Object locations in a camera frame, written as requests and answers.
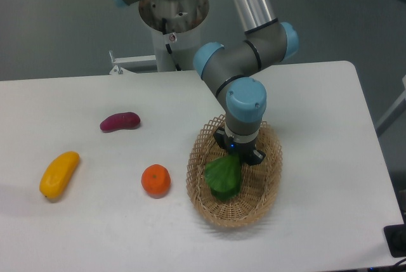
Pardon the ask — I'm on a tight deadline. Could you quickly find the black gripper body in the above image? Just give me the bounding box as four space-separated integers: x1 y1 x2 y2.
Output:
225 131 258 161

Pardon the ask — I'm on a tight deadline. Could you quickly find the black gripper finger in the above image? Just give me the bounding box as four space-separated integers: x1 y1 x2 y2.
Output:
213 127 227 150
242 149 266 165

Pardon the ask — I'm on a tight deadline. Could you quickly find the woven wicker basket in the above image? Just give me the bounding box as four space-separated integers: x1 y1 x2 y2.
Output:
186 114 282 228

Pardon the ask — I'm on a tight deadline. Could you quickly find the purple sweet potato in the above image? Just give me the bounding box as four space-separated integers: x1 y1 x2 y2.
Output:
100 112 141 133

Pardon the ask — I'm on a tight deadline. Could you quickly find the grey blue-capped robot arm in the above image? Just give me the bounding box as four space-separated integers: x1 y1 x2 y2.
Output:
114 0 299 165

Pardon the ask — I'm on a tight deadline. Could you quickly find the black cable on pedestal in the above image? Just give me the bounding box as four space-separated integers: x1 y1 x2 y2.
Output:
161 18 183 72

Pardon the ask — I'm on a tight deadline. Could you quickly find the yellow mango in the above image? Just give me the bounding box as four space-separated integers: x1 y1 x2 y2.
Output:
39 151 81 203

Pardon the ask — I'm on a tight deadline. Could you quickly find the black device at table edge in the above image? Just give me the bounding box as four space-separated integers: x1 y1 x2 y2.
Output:
383 224 405 258

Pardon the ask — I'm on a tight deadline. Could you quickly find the green bok choy vegetable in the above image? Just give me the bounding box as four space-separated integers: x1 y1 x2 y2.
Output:
204 155 242 202

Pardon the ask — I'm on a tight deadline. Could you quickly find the orange tangerine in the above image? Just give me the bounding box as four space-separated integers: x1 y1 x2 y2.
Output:
141 164 171 198

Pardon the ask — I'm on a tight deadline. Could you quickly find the white metal mounting frame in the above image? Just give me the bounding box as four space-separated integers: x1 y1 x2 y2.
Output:
108 50 157 75

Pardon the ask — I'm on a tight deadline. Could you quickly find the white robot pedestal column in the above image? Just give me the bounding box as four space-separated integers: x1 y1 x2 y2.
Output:
138 0 209 72

